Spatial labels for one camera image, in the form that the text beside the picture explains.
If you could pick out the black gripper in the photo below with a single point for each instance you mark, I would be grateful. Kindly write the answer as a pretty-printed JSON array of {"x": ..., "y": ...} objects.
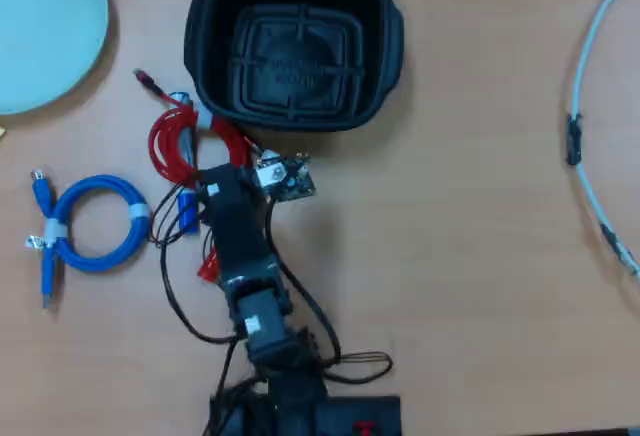
[{"x": 247, "y": 181}]

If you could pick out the red and white pen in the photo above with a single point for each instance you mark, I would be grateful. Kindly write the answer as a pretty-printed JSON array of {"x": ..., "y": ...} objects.
[{"x": 209, "y": 268}]

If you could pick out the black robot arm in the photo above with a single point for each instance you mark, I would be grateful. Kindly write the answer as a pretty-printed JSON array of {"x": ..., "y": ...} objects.
[{"x": 240, "y": 236}]

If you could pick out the black robot base clamp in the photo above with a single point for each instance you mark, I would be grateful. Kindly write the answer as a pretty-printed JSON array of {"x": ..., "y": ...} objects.
[{"x": 340, "y": 413}]

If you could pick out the blue pen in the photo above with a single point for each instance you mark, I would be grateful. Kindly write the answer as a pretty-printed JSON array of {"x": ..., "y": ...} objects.
[{"x": 187, "y": 211}]

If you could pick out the black plastic bowl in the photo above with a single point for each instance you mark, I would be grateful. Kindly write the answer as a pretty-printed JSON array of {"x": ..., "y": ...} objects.
[{"x": 300, "y": 71}]

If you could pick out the light blue round plate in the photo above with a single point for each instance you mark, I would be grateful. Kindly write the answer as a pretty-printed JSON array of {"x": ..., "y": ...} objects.
[{"x": 45, "y": 31}]

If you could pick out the red clamp knob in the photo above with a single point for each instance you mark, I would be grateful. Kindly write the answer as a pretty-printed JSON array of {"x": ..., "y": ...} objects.
[{"x": 363, "y": 427}]

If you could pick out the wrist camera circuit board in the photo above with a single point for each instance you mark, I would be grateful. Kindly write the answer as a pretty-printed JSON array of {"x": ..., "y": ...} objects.
[{"x": 285, "y": 181}]

